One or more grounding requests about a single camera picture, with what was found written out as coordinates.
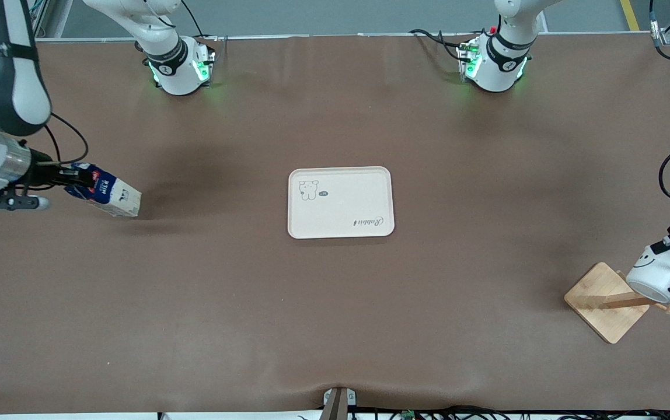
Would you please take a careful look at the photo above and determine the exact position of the white cup black handle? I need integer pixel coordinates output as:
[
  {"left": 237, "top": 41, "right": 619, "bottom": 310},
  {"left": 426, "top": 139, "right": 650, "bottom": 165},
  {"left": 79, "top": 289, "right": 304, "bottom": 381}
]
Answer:
[{"left": 626, "top": 245, "right": 670, "bottom": 304}]

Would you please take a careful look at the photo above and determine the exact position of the blue white milk carton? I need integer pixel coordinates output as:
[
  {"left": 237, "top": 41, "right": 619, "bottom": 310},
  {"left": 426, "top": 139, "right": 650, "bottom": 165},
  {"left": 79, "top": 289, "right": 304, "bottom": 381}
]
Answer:
[{"left": 65, "top": 163, "right": 142, "bottom": 218}]

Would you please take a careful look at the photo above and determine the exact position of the cream rabbit print tray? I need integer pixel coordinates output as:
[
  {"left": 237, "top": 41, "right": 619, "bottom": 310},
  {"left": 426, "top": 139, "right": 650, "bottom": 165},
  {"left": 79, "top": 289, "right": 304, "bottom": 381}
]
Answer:
[{"left": 287, "top": 166, "right": 396, "bottom": 240}]

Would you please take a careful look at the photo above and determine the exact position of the wooden mug tree stand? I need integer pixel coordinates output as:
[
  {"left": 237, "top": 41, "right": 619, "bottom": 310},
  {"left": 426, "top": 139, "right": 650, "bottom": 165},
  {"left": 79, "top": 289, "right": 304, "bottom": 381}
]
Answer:
[{"left": 564, "top": 257, "right": 670, "bottom": 345}]

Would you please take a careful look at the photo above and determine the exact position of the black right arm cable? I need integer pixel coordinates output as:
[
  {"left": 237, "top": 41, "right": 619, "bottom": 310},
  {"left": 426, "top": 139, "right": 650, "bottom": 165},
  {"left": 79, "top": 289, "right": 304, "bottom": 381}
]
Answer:
[{"left": 20, "top": 113, "right": 89, "bottom": 190}]

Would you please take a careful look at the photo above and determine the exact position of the black right base cable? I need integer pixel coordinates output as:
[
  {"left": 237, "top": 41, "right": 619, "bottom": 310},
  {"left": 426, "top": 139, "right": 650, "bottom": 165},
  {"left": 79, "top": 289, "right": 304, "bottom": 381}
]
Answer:
[{"left": 180, "top": 0, "right": 220, "bottom": 43}]

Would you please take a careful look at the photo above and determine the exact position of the black base cable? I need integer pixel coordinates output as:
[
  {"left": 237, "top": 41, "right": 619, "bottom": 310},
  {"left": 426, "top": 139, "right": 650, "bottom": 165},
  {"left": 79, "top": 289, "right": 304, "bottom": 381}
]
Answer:
[
  {"left": 410, "top": 29, "right": 467, "bottom": 62},
  {"left": 180, "top": 0, "right": 220, "bottom": 43}
]

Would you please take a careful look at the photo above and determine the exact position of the black left base cable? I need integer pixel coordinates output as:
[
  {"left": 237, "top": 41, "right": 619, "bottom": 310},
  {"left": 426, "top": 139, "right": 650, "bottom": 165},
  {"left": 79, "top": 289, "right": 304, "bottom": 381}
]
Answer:
[{"left": 410, "top": 29, "right": 467, "bottom": 62}]

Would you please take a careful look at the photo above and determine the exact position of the metal table edge bracket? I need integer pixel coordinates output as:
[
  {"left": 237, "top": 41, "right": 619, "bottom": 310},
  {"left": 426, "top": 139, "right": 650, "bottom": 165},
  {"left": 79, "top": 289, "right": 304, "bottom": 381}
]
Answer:
[{"left": 322, "top": 387, "right": 357, "bottom": 420}]

